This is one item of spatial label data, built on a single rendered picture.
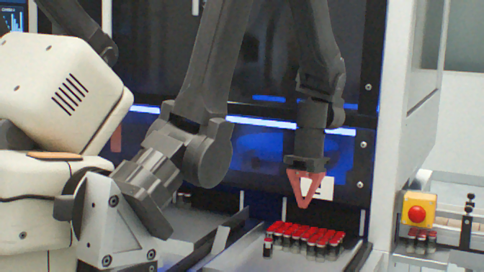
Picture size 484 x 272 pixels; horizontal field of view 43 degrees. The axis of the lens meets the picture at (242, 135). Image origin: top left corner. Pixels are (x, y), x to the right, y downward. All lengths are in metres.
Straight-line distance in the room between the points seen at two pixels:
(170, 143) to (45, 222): 0.19
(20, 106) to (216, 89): 0.26
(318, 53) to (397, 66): 0.42
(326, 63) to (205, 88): 0.34
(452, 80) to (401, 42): 4.62
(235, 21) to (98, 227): 0.32
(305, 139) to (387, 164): 0.40
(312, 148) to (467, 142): 5.03
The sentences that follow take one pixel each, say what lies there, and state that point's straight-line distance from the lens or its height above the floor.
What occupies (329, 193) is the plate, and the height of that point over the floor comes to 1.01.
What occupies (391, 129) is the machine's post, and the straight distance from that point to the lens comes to 1.49.
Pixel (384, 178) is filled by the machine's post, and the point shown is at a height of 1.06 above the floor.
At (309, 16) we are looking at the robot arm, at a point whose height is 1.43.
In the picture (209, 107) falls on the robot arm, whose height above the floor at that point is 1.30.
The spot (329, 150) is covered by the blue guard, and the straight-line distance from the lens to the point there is 1.53.
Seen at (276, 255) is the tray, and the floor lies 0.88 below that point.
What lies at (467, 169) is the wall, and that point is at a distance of 6.19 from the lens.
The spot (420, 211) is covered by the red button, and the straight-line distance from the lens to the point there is 1.49.
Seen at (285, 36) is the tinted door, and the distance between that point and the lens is 1.55.
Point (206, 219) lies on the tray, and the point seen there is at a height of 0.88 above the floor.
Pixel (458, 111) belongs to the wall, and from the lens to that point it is 6.11.
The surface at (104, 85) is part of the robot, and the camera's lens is 0.90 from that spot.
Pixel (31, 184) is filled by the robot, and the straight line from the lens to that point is 0.82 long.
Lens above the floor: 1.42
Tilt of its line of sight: 11 degrees down
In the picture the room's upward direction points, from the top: 3 degrees clockwise
